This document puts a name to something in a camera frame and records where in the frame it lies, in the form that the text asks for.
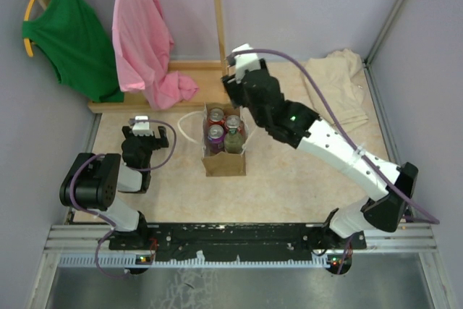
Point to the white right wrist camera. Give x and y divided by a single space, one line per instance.
243 62

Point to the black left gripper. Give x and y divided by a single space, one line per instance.
163 141

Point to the beige folded cloth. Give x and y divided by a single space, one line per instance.
334 75

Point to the red coke can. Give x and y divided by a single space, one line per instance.
216 116
234 122

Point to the pink t-shirt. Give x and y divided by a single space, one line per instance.
142 46

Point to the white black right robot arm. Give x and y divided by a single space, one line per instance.
387 185

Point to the green-capped Chang soda bottle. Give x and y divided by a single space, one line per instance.
233 141

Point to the aluminium frame rail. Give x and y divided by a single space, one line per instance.
78 245

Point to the wooden clothes rack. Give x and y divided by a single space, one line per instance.
194 82

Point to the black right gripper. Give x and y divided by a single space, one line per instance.
234 90

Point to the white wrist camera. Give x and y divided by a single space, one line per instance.
243 62
141 126

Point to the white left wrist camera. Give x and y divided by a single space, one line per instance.
141 126

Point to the green tank top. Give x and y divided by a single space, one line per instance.
71 36

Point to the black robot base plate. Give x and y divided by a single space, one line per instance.
243 242

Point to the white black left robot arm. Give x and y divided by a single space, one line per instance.
93 181

